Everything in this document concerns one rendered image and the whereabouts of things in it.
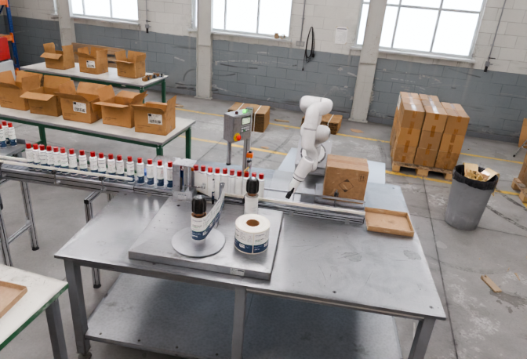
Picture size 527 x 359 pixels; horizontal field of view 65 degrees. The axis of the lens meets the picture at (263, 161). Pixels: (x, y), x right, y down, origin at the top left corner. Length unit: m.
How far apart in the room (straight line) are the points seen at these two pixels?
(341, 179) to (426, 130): 3.04
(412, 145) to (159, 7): 5.64
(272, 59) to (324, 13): 1.28
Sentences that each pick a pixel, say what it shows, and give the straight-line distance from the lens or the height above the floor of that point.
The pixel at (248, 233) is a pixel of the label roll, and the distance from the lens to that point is 2.31.
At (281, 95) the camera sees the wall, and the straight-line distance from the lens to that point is 8.31.
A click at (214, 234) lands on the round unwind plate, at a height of 0.89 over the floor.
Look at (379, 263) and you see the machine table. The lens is 2.58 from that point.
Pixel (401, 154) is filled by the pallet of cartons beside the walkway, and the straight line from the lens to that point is 5.99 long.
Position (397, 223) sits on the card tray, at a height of 0.83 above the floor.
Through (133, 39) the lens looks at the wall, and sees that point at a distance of 9.39.
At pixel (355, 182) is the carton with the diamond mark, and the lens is 3.05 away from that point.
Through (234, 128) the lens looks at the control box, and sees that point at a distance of 2.75.
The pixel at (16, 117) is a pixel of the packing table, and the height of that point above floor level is 0.77.
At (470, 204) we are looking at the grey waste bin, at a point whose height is 0.34.
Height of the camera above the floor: 2.29
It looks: 23 degrees down
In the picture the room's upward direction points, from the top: 5 degrees clockwise
